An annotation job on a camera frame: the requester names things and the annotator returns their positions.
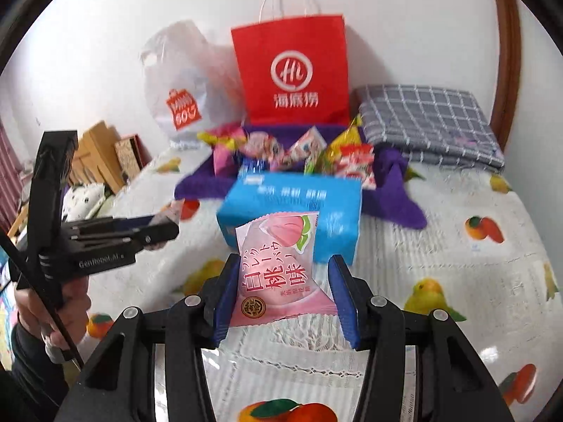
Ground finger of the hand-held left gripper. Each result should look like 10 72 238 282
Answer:
70 222 180 251
66 215 165 235

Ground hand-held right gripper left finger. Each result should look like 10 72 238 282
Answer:
55 252 242 422

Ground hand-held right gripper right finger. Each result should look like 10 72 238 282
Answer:
328 255 515 422

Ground long red snack packet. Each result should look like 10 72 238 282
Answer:
154 199 185 229

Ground pink peach snack packet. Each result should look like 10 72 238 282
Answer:
229 211 339 328

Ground pink triangular snack packet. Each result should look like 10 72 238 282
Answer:
198 125 249 174

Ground blue snack packet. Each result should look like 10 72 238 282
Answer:
238 158 267 181

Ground purple towel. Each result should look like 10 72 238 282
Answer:
173 123 427 229

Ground mauve snack packet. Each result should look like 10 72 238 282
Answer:
244 132 284 170

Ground white strawberry snack packet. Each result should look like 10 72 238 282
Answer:
336 144 377 190

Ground green snack packet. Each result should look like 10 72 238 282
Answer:
303 149 337 174

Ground small red white snack packet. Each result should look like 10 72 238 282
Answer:
284 127 328 170

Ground yellow snack packet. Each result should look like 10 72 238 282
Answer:
328 116 363 159

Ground person's left forearm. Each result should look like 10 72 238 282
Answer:
0 321 84 422

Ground person's left hand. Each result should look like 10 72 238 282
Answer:
15 275 93 363

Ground white dotted pillow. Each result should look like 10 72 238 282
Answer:
62 182 106 220

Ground red striped cloth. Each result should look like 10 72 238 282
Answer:
0 119 27 229

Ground patterned flat box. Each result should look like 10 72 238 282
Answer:
114 134 152 181

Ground wooden headboard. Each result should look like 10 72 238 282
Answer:
66 121 126 194

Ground fruit print tablecloth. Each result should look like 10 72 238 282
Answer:
83 145 561 422

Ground blue tissue box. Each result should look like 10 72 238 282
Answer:
215 171 363 267

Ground white plastic shopping bag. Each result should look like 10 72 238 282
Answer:
140 20 247 146

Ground grey checked folded cloth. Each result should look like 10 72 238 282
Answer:
356 83 506 172

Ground red paper bag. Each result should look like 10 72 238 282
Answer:
231 0 353 128

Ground brown wooden door frame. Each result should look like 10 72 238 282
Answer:
488 0 522 141

